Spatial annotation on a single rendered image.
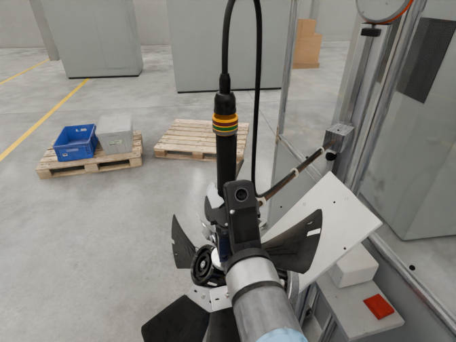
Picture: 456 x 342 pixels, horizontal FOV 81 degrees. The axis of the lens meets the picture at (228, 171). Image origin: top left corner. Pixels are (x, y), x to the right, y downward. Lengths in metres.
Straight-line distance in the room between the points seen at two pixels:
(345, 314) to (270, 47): 5.59
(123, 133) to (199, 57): 3.04
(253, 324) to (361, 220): 0.59
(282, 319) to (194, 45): 5.83
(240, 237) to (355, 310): 0.90
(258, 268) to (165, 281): 1.95
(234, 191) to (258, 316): 0.17
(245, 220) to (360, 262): 0.90
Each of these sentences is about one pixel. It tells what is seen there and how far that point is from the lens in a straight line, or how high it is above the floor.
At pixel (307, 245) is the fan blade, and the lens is 0.64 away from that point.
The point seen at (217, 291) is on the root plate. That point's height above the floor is 1.19.
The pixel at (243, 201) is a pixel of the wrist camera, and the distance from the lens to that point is 0.41.
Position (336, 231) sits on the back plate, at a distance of 0.90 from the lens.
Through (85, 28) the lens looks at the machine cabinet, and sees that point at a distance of 7.90.
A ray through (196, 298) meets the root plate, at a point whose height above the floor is 1.10.
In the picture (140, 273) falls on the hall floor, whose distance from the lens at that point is 2.42.
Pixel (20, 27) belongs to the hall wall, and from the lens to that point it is 14.17.
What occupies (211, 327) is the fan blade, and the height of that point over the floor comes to 1.18.
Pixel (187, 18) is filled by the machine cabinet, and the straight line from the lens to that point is 5.97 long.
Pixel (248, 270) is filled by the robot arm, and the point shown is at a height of 1.57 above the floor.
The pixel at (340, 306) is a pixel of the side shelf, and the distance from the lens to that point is 1.26.
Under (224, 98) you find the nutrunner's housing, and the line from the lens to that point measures 0.43.
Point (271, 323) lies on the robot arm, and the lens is 0.35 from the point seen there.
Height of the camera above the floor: 1.89
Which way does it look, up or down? 34 degrees down
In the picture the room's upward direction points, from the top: straight up
